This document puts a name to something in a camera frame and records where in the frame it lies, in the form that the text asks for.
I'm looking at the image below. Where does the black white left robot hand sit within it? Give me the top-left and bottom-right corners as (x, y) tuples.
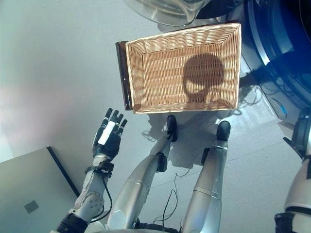
(91, 108), (128, 161)

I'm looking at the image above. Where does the grey front-load washing machine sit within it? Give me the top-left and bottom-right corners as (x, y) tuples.
(239, 0), (311, 122)

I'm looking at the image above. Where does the silver left robot leg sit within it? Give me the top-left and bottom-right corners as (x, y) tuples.
(106, 115), (178, 230)

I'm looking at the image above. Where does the silver robot leg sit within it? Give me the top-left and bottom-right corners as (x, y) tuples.
(106, 115), (178, 230)
(180, 120), (231, 233)

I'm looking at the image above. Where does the brown acrylic stand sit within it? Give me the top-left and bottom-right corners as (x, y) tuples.
(115, 41), (133, 111)

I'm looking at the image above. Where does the silver robot torso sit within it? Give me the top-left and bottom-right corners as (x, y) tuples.
(92, 218), (184, 233)

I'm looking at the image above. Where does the rectangular wicker laundry basket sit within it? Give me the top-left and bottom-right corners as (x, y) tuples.
(124, 22), (242, 115)

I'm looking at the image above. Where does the silver right robot leg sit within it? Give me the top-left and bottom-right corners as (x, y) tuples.
(180, 120), (231, 233)

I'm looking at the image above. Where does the round glass washer door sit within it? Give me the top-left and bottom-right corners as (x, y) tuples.
(123, 0), (244, 25)

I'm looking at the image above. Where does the white cable loop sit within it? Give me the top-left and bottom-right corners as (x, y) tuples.
(141, 130), (157, 142)

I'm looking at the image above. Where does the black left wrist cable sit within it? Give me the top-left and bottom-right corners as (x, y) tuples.
(89, 176), (113, 222)

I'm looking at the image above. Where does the thin tether cable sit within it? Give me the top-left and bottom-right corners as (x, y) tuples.
(153, 166), (190, 227)

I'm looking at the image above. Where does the grey wall socket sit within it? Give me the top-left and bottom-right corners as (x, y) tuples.
(24, 200), (40, 215)

